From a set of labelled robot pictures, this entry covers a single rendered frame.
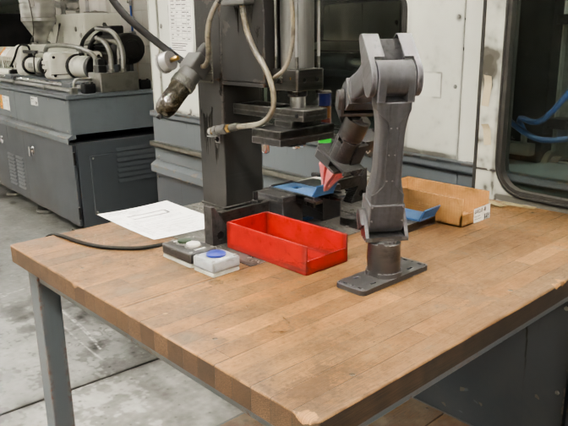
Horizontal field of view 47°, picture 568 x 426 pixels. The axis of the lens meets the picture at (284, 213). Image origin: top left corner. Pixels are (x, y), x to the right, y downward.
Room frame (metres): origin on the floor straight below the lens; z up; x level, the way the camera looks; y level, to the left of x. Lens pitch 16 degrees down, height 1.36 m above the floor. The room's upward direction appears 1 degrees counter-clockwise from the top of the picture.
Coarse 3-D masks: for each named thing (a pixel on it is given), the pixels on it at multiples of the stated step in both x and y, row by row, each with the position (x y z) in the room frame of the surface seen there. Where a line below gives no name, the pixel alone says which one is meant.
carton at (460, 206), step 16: (416, 192) 1.59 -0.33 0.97; (432, 192) 1.69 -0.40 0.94; (448, 192) 1.66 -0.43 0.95; (464, 192) 1.62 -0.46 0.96; (480, 192) 1.59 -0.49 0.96; (416, 208) 1.59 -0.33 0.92; (448, 208) 1.52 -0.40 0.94; (464, 208) 1.62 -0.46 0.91; (480, 208) 1.55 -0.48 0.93; (448, 224) 1.52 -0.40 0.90; (464, 224) 1.50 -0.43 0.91
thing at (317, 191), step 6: (276, 186) 1.58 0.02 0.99; (282, 186) 1.58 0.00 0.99; (288, 186) 1.58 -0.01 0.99; (294, 186) 1.58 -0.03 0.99; (300, 186) 1.58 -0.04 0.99; (306, 186) 1.58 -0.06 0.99; (312, 186) 1.58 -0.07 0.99; (318, 186) 1.47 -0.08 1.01; (300, 192) 1.52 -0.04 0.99; (306, 192) 1.52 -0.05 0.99; (312, 192) 1.51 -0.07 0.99; (318, 192) 1.48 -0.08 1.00; (324, 192) 1.50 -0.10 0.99; (330, 192) 1.52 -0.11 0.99
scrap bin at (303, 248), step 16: (240, 224) 1.40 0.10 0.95; (256, 224) 1.43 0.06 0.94; (272, 224) 1.44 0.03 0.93; (288, 224) 1.40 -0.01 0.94; (304, 224) 1.36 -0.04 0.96; (240, 240) 1.34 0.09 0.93; (256, 240) 1.30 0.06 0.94; (272, 240) 1.27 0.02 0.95; (288, 240) 1.40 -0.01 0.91; (304, 240) 1.36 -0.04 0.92; (320, 240) 1.32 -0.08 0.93; (336, 240) 1.29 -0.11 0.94; (256, 256) 1.30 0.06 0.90; (272, 256) 1.27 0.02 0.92; (288, 256) 1.23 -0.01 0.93; (304, 256) 1.20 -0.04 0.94; (320, 256) 1.22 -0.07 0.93; (336, 256) 1.25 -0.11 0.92; (304, 272) 1.20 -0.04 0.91
